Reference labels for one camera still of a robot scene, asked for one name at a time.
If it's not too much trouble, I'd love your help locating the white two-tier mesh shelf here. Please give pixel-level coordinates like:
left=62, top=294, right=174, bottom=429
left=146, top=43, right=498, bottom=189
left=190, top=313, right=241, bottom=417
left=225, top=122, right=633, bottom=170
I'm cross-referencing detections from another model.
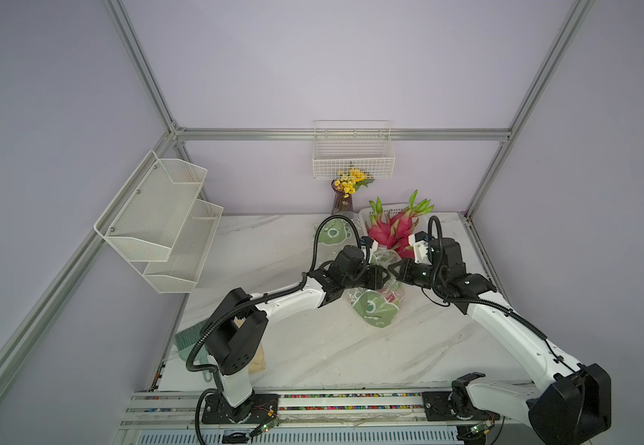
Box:
left=94, top=151, right=224, bottom=294

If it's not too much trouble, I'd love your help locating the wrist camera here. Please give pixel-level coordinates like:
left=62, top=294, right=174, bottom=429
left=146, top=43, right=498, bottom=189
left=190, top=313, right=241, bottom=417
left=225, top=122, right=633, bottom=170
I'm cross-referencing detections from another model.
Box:
left=408, top=232, right=433, bottom=265
left=360, top=235, right=379, bottom=263

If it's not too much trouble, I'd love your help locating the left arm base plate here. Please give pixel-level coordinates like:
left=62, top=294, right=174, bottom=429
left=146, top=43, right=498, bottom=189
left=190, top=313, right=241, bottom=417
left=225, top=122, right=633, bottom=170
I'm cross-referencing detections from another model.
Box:
left=201, top=393, right=279, bottom=425

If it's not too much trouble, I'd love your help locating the white plastic basket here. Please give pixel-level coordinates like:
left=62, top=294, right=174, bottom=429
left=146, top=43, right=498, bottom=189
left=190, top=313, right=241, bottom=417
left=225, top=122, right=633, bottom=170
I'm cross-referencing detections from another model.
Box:
left=359, top=204, right=431, bottom=254

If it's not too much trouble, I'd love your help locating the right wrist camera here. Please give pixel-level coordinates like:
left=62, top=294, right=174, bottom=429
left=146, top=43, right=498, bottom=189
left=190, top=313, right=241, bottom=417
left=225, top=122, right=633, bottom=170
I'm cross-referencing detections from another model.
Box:
left=408, top=232, right=433, bottom=265

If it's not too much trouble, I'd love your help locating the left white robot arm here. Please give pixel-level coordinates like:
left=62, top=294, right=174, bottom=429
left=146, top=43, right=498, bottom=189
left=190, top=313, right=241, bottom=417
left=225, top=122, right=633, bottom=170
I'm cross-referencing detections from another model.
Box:
left=185, top=214, right=390, bottom=444

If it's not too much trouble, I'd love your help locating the yellow flower bouquet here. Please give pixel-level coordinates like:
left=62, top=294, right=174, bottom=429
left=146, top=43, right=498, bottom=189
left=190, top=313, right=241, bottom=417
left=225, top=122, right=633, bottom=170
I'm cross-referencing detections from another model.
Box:
left=331, top=167, right=375, bottom=198

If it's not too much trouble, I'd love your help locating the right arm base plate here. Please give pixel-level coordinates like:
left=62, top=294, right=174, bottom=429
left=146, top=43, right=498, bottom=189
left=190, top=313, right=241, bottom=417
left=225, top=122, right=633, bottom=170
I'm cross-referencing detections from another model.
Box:
left=421, top=390, right=500, bottom=422

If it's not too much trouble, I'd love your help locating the green scrub brush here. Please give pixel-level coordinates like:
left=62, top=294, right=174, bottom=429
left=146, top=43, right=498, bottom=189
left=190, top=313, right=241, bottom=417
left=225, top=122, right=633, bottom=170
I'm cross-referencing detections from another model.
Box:
left=175, top=319, right=208, bottom=365

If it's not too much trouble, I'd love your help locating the aluminium frame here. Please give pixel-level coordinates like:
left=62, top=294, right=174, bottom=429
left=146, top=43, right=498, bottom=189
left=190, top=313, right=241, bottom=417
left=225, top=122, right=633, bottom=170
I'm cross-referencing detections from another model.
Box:
left=0, top=0, right=598, bottom=424

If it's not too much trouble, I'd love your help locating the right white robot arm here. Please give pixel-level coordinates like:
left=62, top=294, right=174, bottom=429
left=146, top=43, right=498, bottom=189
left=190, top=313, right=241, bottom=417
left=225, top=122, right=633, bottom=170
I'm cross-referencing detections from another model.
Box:
left=390, top=217, right=612, bottom=444

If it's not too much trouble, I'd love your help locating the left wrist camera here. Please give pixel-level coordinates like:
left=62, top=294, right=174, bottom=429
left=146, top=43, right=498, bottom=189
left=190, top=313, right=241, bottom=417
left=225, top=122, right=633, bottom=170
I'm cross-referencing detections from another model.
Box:
left=360, top=235, right=379, bottom=263

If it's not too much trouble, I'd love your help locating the white wire wall basket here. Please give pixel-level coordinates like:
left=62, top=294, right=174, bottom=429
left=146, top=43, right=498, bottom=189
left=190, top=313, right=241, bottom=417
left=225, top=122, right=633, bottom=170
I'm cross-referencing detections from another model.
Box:
left=312, top=120, right=395, bottom=180

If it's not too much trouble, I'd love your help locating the dark purple glass vase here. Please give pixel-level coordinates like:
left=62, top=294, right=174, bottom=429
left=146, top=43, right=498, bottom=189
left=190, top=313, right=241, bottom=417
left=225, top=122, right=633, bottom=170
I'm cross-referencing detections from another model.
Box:
left=331, top=179, right=357, bottom=216

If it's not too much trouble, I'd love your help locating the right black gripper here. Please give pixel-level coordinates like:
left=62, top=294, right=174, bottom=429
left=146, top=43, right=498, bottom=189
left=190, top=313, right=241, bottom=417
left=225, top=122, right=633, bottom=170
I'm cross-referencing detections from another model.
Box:
left=388, top=258, right=446, bottom=290

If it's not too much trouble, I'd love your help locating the green-print zip-top bag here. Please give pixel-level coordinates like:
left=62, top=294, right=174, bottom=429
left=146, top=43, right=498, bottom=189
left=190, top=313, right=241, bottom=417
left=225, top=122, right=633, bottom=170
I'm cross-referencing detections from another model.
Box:
left=345, top=276, right=405, bottom=328
left=314, top=219, right=362, bottom=247

